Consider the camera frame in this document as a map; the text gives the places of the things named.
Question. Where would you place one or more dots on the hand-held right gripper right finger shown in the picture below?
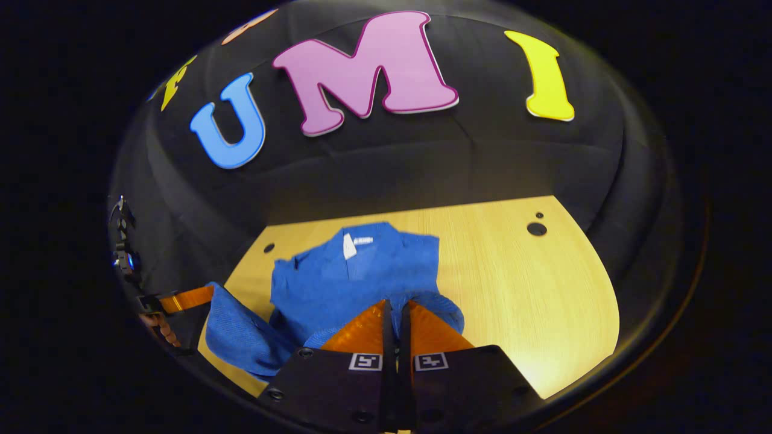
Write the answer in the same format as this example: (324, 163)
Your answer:
(405, 337)

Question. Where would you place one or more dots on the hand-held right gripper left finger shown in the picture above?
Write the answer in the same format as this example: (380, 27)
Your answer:
(387, 337)

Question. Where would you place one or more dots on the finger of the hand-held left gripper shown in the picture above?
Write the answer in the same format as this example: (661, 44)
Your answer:
(187, 298)
(181, 328)

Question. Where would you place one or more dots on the blue button shirt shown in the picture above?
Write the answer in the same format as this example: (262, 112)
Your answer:
(338, 283)

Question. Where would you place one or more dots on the black backdrop cloth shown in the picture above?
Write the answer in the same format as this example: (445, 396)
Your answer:
(482, 150)

